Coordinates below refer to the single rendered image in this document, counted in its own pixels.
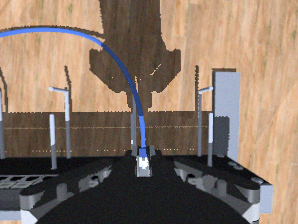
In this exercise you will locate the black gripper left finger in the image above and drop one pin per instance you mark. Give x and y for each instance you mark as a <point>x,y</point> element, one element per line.
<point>36,200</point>

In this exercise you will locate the white and dark blue cable plug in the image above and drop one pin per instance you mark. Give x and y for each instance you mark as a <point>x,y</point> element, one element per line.
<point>143,161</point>

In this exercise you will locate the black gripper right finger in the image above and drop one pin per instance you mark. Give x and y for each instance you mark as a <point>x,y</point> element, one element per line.
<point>240,193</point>

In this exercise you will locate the blue patch cord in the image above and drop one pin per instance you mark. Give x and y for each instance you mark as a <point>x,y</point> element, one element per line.
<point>114,56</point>

